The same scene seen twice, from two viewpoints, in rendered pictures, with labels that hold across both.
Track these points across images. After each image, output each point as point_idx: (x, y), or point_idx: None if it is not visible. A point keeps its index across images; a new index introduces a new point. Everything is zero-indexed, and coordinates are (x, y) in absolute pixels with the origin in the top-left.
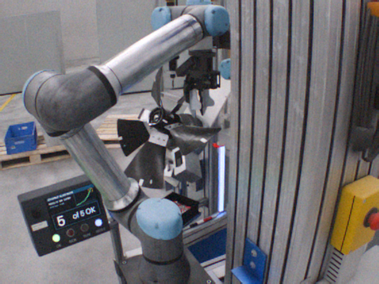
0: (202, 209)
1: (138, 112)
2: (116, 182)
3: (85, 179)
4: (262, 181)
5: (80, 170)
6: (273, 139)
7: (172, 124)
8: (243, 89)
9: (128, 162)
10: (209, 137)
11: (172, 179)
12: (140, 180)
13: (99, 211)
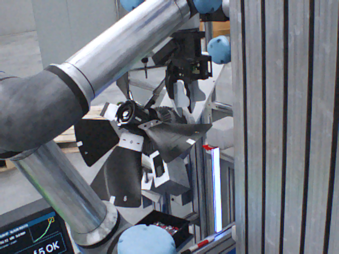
0: (189, 227)
1: (95, 103)
2: (88, 208)
3: (43, 206)
4: (281, 199)
5: (22, 186)
6: (293, 148)
7: (148, 121)
8: (250, 85)
9: (87, 171)
10: (197, 137)
11: (152, 193)
12: (111, 198)
13: (63, 247)
